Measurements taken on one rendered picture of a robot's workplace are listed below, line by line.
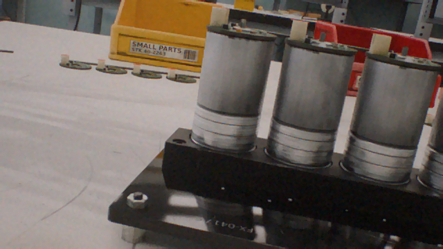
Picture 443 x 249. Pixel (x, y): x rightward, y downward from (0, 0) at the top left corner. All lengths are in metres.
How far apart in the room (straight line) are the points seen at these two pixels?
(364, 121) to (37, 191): 0.11
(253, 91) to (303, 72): 0.02
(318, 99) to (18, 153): 0.12
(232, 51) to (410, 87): 0.06
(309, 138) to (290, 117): 0.01
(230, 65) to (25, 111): 0.14
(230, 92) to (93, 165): 0.07
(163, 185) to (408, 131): 0.08
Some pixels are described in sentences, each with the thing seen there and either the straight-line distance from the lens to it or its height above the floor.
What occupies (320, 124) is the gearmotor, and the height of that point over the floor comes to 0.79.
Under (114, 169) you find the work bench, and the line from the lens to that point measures 0.20.
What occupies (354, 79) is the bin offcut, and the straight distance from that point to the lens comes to 0.47.
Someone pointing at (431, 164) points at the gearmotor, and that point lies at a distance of 0.19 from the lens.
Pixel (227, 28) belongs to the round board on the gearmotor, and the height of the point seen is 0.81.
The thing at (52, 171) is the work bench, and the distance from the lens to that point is 0.20.
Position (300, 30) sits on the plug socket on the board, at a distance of 0.17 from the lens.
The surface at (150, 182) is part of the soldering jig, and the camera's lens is 0.16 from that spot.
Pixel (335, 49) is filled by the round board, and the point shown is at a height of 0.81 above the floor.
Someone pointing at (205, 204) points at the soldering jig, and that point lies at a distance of 0.15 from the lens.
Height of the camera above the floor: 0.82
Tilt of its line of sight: 15 degrees down
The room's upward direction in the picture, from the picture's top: 9 degrees clockwise
